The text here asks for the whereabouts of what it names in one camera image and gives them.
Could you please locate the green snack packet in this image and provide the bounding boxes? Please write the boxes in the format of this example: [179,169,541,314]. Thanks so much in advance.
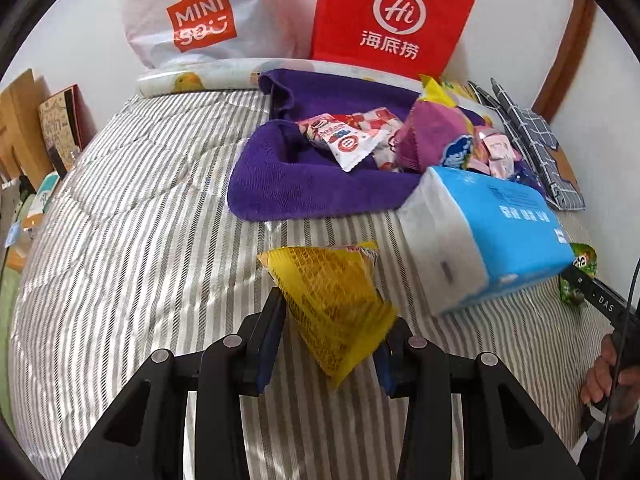
[559,242,598,307]

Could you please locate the dark blue snack packet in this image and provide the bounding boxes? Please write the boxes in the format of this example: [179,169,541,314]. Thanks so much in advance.
[509,159,547,198]

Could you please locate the pink peach candy packet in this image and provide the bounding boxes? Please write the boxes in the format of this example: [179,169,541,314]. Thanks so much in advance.
[465,126,522,180]

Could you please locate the pink yellow triangular snack bag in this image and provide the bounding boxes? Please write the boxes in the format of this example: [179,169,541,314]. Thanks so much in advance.
[393,75,492,172]

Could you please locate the pink white lychee jelly packet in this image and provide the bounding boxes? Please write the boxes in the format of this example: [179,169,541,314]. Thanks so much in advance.
[359,107,402,172]

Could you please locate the Lotso strawberry bar wrapper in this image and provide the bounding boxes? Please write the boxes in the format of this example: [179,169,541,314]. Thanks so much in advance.
[296,113,378,172]

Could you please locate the person right hand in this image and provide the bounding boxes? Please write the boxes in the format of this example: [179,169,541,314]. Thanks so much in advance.
[579,334,639,422]

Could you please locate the blue tissue pack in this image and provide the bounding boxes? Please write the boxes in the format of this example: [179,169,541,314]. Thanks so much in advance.
[397,166,574,315]

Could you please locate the grey checked star cloth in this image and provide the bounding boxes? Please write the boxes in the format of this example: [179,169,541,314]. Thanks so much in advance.
[468,79,586,211]

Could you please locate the striped quilt mattress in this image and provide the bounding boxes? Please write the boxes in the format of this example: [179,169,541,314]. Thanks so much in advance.
[8,90,608,479]

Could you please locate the yellow chips bag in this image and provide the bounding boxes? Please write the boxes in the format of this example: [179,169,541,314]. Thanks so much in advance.
[440,79,480,103]

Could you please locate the green white tube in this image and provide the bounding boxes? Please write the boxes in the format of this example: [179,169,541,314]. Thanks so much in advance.
[28,171,60,217]

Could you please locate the purple towel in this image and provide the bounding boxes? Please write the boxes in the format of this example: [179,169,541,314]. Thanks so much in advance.
[227,68,421,222]

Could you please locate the wooden headboard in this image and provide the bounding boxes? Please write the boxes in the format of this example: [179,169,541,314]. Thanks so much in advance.
[0,70,53,190]

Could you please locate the red Haidilao paper bag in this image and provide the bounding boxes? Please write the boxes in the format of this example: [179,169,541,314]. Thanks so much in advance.
[310,0,475,79]

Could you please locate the fruit-print paper roll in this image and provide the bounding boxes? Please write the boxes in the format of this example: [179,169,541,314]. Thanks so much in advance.
[137,58,422,98]

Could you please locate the white Miniso plastic bag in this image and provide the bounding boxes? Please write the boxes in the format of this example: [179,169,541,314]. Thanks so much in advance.
[118,0,310,68]

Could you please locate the brown wooden door frame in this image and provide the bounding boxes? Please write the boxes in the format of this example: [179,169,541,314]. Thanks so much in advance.
[533,0,597,122]

